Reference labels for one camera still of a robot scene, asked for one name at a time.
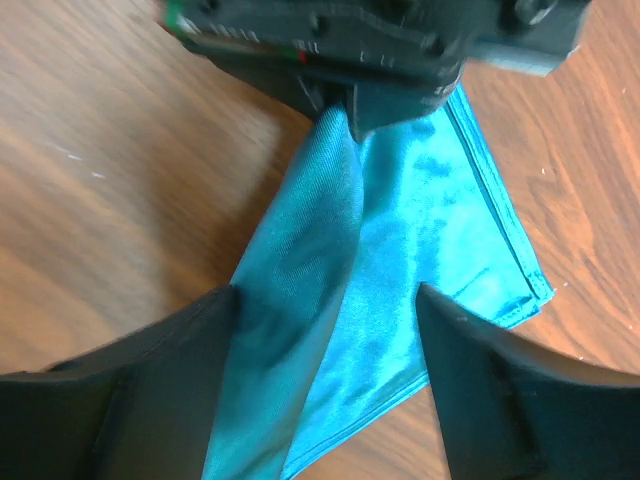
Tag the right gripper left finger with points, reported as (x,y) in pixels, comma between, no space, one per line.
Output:
(140,407)

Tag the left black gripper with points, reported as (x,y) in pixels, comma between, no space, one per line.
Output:
(289,50)

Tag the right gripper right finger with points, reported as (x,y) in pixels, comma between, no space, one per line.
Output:
(509,408)

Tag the teal cloth napkin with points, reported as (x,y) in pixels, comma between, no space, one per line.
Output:
(327,339)

